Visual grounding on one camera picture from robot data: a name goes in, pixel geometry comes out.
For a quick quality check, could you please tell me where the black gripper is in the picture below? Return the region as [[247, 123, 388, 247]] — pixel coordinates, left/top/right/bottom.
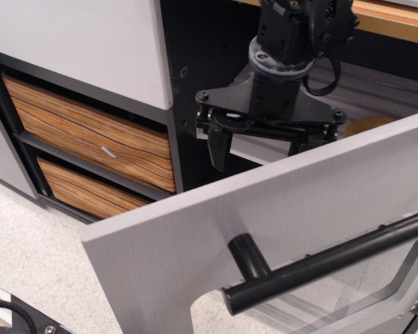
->
[[196, 39, 346, 172]]

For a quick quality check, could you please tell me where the black oven door handle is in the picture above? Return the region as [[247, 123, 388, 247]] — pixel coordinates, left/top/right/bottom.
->
[[222, 213, 418, 315]]

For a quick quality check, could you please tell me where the grey oven door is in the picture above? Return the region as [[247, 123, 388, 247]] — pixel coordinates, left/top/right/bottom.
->
[[79, 114, 418, 333]]

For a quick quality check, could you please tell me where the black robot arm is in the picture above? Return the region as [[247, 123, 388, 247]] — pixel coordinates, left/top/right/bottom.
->
[[196, 1, 359, 171]]

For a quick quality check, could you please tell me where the white oven rack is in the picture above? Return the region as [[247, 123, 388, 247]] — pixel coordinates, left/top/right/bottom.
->
[[231, 63, 418, 165]]

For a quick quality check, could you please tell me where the yellow round toy food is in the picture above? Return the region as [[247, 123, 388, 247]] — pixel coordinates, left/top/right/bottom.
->
[[343, 116, 396, 138]]

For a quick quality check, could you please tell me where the upper wood grain bin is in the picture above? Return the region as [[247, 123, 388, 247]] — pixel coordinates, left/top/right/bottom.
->
[[1, 72, 176, 193]]

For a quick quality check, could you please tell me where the wood grain bin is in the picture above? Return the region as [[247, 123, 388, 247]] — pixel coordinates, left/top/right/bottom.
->
[[1, 72, 176, 193], [37, 156, 152, 219]]

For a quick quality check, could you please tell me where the grey toy kitchen cabinet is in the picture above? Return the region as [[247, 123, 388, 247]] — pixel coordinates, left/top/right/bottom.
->
[[0, 1, 259, 223]]

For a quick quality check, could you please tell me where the lower wood grain bin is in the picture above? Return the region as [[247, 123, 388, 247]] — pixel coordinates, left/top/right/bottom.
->
[[37, 156, 152, 219]]

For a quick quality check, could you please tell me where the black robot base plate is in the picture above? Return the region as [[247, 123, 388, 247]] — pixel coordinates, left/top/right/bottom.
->
[[10, 295, 72, 334]]

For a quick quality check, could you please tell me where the black braided cable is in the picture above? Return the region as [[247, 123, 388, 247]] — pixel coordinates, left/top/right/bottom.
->
[[0, 299, 40, 334]]

